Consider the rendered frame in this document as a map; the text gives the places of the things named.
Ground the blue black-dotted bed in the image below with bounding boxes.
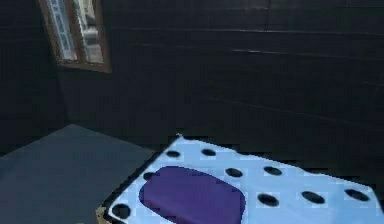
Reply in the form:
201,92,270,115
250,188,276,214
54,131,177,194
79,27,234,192
95,133,384,224

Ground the purple pillow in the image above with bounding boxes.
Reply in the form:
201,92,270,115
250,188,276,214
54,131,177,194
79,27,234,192
138,165,247,224

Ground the brown framed window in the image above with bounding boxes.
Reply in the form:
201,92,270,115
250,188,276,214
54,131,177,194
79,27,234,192
38,0,113,74

